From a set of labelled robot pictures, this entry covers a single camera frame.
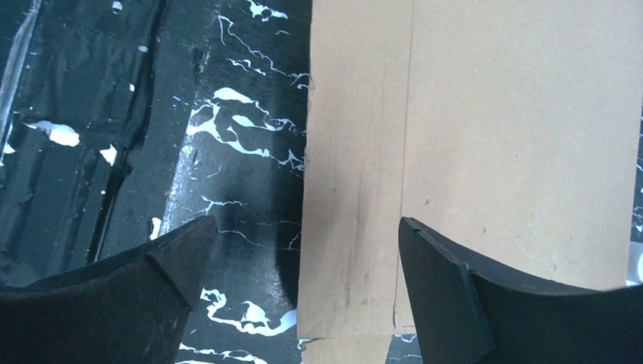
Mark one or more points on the brown cardboard box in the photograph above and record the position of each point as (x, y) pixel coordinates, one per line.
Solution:
(509, 127)

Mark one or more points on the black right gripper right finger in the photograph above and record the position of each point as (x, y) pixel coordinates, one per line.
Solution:
(469, 308)

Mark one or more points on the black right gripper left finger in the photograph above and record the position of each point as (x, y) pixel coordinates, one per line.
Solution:
(132, 307)

